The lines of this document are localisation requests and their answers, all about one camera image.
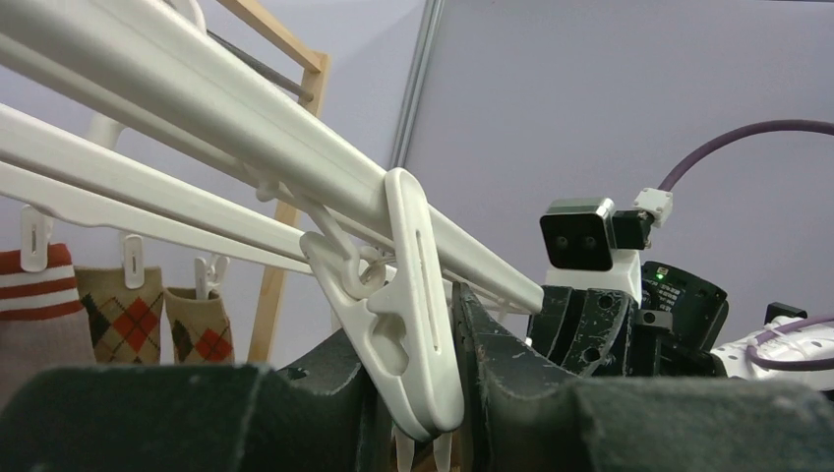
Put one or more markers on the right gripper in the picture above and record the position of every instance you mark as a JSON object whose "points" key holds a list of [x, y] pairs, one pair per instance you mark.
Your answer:
{"points": [[590, 331]]}

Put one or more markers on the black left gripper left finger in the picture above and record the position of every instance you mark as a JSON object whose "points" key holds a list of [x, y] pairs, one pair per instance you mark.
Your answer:
{"points": [[320, 413]]}

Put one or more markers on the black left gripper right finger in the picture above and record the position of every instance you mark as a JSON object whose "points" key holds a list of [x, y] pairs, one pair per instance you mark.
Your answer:
{"points": [[524, 413]]}

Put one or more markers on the white plastic clip hanger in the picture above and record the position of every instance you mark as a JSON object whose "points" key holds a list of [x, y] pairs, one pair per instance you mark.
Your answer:
{"points": [[380, 249]]}

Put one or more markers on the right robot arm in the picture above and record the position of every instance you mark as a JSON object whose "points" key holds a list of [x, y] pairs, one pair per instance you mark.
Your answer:
{"points": [[790, 346]]}

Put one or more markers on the orange brown argyle sock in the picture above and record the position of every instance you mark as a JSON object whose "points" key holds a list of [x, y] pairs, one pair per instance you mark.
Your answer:
{"points": [[124, 323]]}

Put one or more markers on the grey sock orange stripes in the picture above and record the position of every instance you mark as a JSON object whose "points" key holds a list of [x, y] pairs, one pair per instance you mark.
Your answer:
{"points": [[43, 322]]}

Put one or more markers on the wooden clothes rack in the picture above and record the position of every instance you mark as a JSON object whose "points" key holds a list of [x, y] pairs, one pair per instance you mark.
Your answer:
{"points": [[311, 92]]}

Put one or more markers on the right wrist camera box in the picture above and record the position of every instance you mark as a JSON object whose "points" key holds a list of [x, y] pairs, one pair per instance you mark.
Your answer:
{"points": [[592, 245]]}

